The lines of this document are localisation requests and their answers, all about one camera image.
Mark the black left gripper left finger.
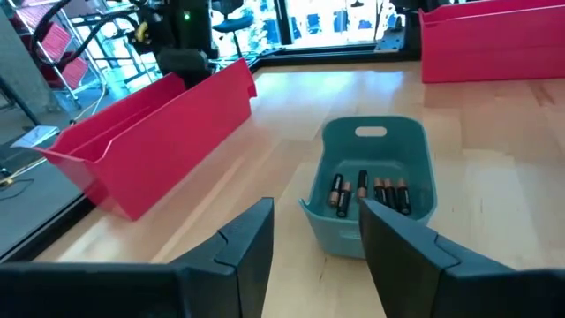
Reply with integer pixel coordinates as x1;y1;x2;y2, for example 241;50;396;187
0;197;275;318

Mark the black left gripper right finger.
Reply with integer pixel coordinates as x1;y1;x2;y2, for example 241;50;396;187
358;198;565;318

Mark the long red plastic bin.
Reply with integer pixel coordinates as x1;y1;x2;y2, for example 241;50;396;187
418;0;565;85
34;57;258;222

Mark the black office chair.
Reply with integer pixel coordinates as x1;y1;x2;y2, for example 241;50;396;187
211;0;256;59

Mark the metal rack with red bins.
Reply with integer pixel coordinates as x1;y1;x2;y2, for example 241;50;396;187
6;0;105;105

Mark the blue-grey plastic basket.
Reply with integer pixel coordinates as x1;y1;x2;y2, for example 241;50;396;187
298;115;438;260

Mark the white paper sheet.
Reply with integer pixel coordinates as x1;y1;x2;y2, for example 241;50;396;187
11;125;61;149

